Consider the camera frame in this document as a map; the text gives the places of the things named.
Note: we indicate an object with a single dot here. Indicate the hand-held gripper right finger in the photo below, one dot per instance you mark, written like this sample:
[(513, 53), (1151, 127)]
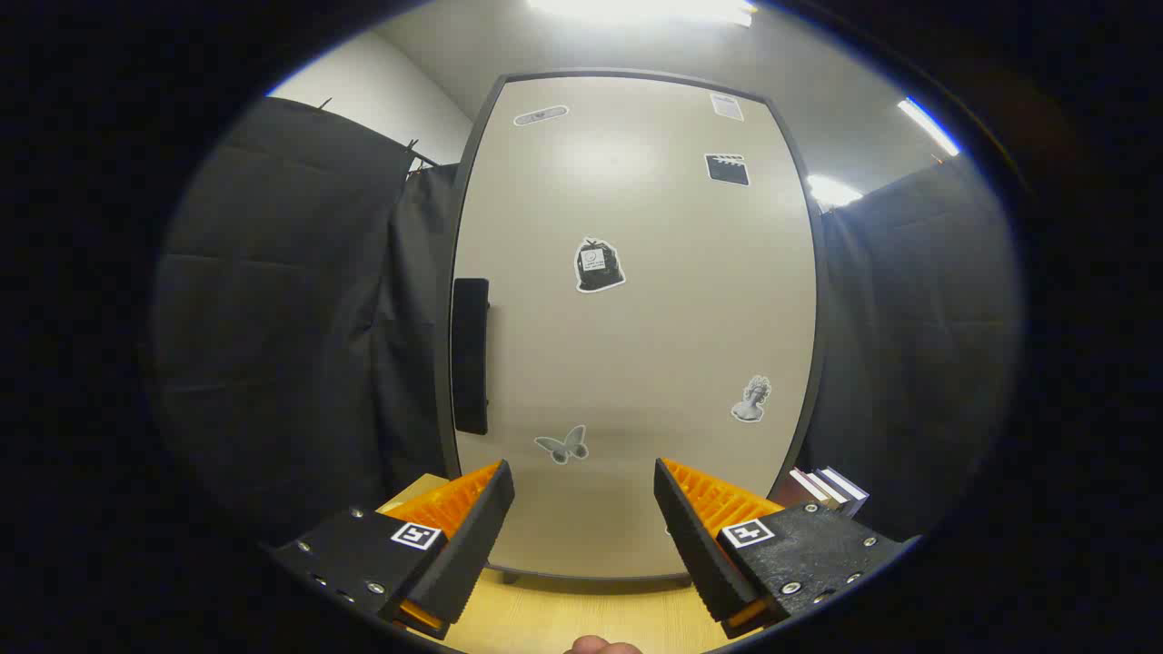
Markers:
[(700, 545)]

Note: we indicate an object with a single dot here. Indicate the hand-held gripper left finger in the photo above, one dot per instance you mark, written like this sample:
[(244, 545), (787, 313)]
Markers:
[(472, 545)]

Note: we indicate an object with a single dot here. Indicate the white spine book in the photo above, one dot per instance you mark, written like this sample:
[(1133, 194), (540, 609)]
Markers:
[(831, 488)]

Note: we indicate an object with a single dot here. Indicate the large ceiling light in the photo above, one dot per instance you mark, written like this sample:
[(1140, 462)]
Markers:
[(636, 9)]

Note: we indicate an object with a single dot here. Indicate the long ceiling light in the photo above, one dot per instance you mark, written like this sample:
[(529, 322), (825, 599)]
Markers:
[(927, 125)]

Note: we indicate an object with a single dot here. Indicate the pink cover book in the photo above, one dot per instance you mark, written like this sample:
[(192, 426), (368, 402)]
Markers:
[(804, 486)]

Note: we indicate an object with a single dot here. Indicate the small ceiling light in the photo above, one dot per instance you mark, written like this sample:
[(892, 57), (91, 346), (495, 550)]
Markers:
[(831, 191)]

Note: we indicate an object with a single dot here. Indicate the grey blue book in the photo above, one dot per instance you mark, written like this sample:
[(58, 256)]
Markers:
[(849, 490)]

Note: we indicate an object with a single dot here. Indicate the black backdrop cloth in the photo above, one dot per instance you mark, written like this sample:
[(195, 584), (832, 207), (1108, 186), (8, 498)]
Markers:
[(273, 318), (927, 345)]

